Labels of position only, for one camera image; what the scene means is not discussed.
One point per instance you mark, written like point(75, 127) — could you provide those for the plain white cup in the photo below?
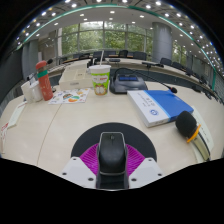
point(26, 93)

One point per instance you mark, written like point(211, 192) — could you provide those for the black computer mouse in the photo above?
point(112, 156)

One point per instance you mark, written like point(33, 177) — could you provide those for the blue and white book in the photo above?
point(160, 106)

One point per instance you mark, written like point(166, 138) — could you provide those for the grey conference microphone unit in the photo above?
point(128, 85)

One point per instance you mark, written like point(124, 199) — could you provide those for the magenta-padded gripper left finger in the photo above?
point(78, 170)

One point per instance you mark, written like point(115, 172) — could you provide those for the black handheld microphone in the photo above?
point(185, 124)

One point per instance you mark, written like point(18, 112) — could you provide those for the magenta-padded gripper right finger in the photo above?
point(146, 170)

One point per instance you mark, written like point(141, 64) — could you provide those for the long curved conference desk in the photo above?
point(156, 71)

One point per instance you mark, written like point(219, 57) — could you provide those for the pale green paper sheet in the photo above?
point(207, 133)

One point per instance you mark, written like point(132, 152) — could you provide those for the white cardboard box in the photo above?
point(75, 80)

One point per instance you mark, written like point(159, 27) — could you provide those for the red bottle with green band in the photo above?
point(45, 85)

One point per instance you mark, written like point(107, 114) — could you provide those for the black round mouse pad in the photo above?
point(140, 136)

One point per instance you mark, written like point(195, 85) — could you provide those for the paper cup with straw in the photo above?
point(100, 81)

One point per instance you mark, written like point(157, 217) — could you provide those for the row of dark office chairs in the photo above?
point(140, 55)

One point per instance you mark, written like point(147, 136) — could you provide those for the grey round column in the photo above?
point(162, 41)

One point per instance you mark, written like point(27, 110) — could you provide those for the ceiling lights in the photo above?
point(148, 6)

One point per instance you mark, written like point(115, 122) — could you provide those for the colourful sticker sheet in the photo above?
point(70, 96)

